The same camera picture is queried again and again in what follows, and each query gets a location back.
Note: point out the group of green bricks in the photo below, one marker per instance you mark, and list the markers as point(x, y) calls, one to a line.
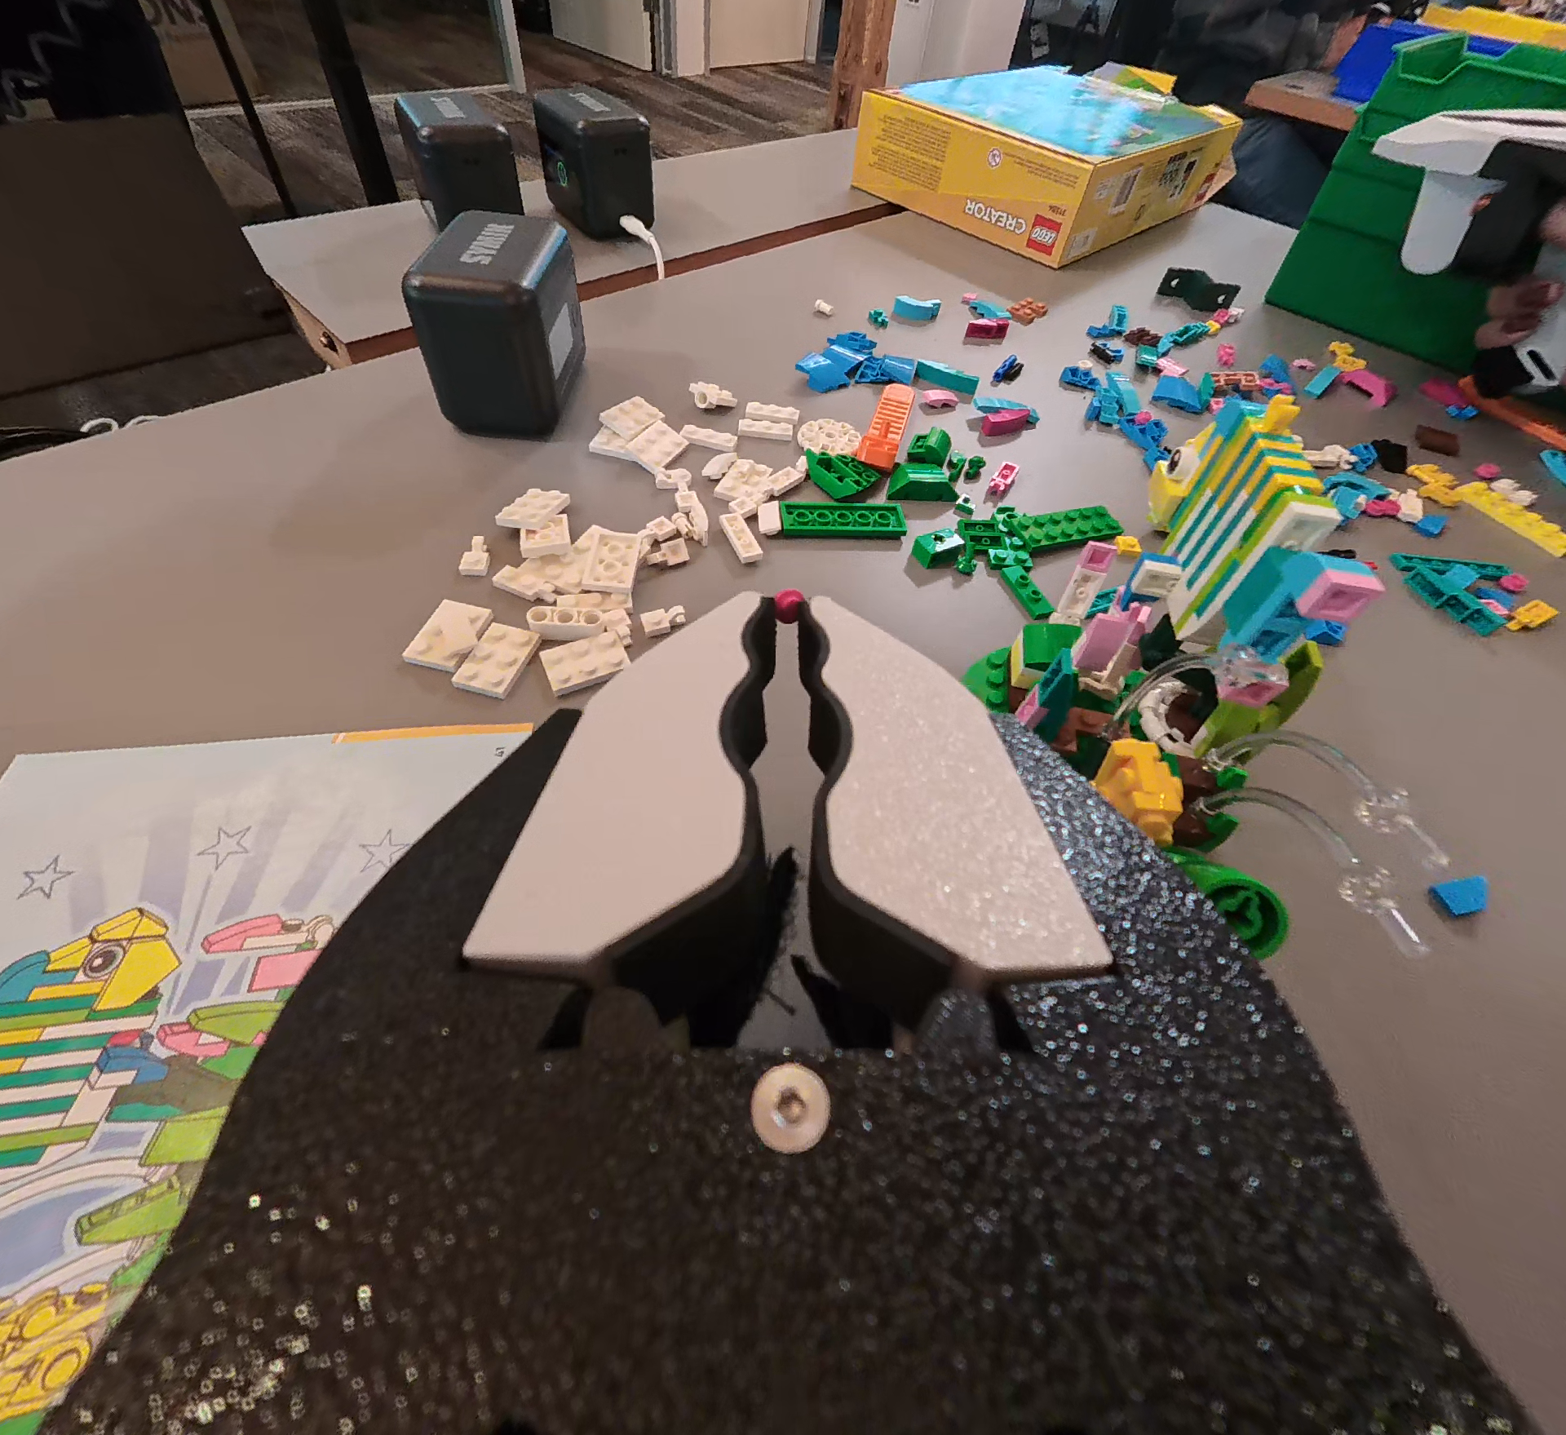
point(954, 517)

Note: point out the black metal table frame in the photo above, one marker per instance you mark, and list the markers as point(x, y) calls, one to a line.
point(326, 53)

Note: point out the yellow toy brick box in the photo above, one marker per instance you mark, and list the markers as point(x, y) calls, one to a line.
point(1041, 163)

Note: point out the pile of white bricks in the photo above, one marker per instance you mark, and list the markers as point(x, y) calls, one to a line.
point(589, 567)

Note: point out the printed instruction booklet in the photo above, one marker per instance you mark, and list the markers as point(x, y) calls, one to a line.
point(134, 969)

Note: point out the grey desk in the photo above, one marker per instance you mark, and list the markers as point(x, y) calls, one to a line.
point(244, 553)

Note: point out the grey side table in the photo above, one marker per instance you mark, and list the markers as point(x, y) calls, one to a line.
point(734, 194)

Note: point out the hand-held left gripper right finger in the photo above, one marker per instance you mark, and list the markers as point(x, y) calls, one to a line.
point(954, 822)

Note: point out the person's right hand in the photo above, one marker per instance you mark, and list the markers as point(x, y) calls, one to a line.
point(1524, 310)

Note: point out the cardboard box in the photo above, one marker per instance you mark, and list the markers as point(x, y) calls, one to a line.
point(184, 16)

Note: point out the blue plastic bin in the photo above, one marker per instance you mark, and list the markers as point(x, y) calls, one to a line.
point(1408, 64)

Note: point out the colourful toy brick model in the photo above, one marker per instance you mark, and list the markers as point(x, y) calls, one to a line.
point(1236, 530)

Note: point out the pile of colourful bricks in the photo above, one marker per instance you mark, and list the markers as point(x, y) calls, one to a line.
point(1163, 383)

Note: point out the single blue brick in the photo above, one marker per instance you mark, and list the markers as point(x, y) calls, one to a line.
point(1460, 894)

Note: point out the black angled brick piece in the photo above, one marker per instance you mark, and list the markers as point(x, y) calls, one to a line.
point(1198, 289)

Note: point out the black power bank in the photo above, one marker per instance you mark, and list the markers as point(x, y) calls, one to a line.
point(598, 163)
point(490, 327)
point(459, 163)

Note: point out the green plastic bin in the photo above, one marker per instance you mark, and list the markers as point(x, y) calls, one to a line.
point(1372, 248)

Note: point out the orange brick separator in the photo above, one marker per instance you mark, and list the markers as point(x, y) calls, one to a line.
point(884, 426)

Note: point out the yellow plastic bin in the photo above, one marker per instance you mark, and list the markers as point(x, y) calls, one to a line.
point(1505, 20)

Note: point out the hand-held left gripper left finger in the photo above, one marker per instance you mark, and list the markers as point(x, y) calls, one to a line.
point(637, 799)

